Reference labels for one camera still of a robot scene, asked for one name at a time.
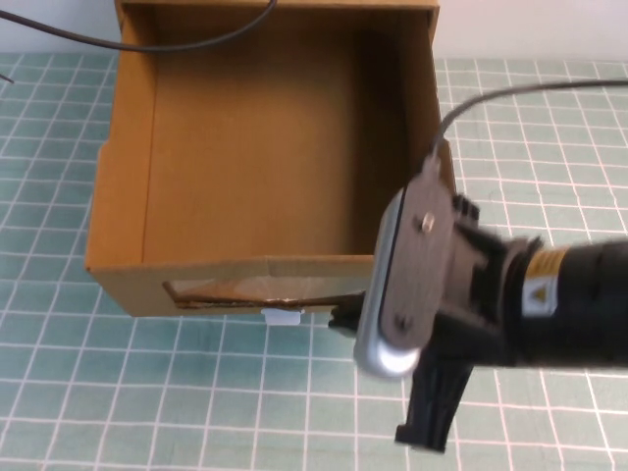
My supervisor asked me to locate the white plastic drawer handle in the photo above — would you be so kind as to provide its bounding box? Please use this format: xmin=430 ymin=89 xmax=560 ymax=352
xmin=261 ymin=307 xmax=304 ymax=326

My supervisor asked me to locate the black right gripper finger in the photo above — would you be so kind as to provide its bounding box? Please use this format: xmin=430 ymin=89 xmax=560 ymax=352
xmin=394 ymin=365 xmax=472 ymax=441
xmin=327 ymin=290 xmax=368 ymax=340

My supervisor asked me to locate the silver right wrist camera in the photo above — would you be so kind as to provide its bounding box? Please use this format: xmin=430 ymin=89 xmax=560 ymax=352
xmin=351 ymin=141 xmax=456 ymax=380

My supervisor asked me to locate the green checkered tablecloth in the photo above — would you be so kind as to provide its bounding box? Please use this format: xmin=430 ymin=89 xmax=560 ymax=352
xmin=0 ymin=52 xmax=628 ymax=471

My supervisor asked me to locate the cardboard drawer with window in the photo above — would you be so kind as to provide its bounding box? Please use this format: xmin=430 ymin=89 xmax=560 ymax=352
xmin=83 ymin=2 xmax=458 ymax=319

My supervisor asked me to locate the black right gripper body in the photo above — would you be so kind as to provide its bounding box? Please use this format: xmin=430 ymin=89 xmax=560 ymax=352
xmin=416 ymin=194 xmax=523 ymax=368

